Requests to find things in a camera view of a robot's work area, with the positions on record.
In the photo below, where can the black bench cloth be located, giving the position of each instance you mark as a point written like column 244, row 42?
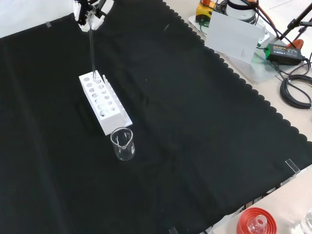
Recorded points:
column 195, row 122

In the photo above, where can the clear glass rod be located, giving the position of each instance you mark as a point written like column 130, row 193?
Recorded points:
column 92, row 48

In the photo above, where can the pale board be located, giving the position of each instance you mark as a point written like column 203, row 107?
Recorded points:
column 231, row 36

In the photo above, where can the clear glass beaker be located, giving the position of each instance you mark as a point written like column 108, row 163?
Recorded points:
column 125, row 152

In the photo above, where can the orange clamp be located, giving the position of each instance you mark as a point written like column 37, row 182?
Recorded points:
column 298, row 44

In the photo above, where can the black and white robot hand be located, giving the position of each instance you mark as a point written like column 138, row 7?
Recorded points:
column 84, row 24

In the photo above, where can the clear base plate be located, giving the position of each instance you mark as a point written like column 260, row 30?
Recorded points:
column 258, row 73

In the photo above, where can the yellow stop button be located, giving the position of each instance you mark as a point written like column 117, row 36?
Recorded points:
column 202, row 11

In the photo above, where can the white test tube rack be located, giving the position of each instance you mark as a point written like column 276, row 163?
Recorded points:
column 111, row 119

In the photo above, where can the clear glass vessel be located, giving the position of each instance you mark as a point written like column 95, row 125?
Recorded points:
column 308, row 221

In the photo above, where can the clear glass flask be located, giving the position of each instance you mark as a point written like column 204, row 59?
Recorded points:
column 256, row 226

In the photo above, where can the black tripod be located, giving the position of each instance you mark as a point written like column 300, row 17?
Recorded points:
column 291, row 24

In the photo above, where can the black power adapter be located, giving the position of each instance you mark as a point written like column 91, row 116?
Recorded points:
column 282, row 54

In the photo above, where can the clear plastic clip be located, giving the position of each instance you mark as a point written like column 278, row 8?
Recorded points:
column 173, row 230
column 48, row 24
column 292, row 166

